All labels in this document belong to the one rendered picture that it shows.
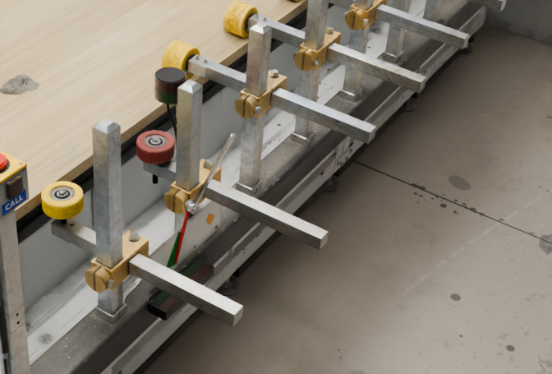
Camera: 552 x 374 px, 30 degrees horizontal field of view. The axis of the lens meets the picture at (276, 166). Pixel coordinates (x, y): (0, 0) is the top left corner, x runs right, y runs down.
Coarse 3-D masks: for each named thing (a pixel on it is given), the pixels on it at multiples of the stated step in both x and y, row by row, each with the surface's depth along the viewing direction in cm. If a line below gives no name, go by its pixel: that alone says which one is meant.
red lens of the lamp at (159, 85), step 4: (184, 72) 199; (156, 76) 197; (184, 76) 198; (156, 80) 197; (184, 80) 198; (156, 84) 197; (160, 84) 196; (164, 84) 196; (168, 84) 196; (172, 84) 196; (176, 84) 196; (180, 84) 197; (156, 88) 198; (160, 88) 197; (164, 88) 197; (168, 88) 196; (172, 88) 197; (176, 88) 197; (164, 92) 197; (168, 92) 197; (172, 92) 197; (176, 92) 197
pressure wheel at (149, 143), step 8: (144, 136) 216; (152, 136) 217; (160, 136) 217; (168, 136) 217; (136, 144) 215; (144, 144) 214; (152, 144) 215; (160, 144) 215; (168, 144) 215; (136, 152) 216; (144, 152) 213; (152, 152) 213; (160, 152) 213; (168, 152) 214; (144, 160) 215; (152, 160) 214; (160, 160) 214; (168, 160) 216
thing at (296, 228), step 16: (160, 176) 218; (208, 192) 213; (224, 192) 211; (240, 192) 211; (240, 208) 210; (256, 208) 208; (272, 208) 208; (272, 224) 207; (288, 224) 204; (304, 224) 205; (304, 240) 204; (320, 240) 202
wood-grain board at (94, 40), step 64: (0, 0) 260; (64, 0) 262; (128, 0) 265; (192, 0) 268; (256, 0) 270; (0, 64) 236; (64, 64) 238; (128, 64) 240; (0, 128) 216; (64, 128) 218; (128, 128) 220
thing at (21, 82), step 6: (12, 78) 231; (18, 78) 230; (24, 78) 231; (30, 78) 228; (6, 84) 228; (12, 84) 228; (18, 84) 228; (24, 84) 228; (30, 84) 229; (36, 84) 229; (6, 90) 226; (12, 90) 226; (18, 90) 226; (24, 90) 228; (30, 90) 228
